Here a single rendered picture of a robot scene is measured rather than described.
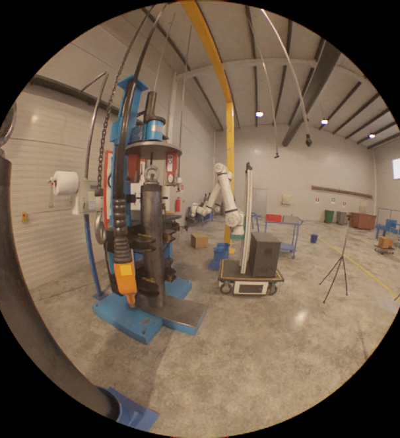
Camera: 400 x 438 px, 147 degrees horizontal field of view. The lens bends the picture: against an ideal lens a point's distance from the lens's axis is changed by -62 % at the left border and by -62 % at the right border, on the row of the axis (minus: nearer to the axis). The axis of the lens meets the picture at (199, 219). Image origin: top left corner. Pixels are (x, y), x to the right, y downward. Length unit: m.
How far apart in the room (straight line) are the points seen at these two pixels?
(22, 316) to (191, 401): 1.20
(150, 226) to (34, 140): 2.48
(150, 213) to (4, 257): 1.24
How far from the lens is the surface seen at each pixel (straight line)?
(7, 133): 0.54
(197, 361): 1.57
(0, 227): 0.43
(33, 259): 3.05
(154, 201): 1.43
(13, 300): 0.46
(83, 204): 1.95
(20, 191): 2.91
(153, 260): 1.55
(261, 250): 2.08
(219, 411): 1.40
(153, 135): 1.57
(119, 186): 0.48
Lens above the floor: 1.37
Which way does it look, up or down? 8 degrees down
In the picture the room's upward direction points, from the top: 1 degrees clockwise
